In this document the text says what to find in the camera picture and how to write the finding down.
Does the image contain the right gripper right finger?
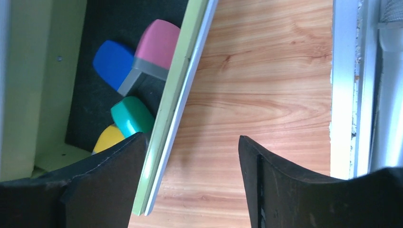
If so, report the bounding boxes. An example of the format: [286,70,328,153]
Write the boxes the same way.
[238,135,403,228]

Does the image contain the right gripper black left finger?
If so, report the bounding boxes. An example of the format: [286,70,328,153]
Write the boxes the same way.
[0,133,147,228]

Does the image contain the yellow eraser block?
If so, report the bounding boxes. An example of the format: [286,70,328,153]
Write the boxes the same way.
[92,124,125,155]

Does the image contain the green eraser block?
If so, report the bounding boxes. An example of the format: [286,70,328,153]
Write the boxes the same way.
[110,96,155,138]

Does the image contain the green drawer cabinet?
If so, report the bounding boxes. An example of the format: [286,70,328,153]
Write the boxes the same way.
[0,0,218,216]

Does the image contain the blue stamp block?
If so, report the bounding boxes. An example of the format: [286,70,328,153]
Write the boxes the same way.
[93,40,142,97]

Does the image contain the pink eraser block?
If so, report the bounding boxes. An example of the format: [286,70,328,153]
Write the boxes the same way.
[132,19,181,81]

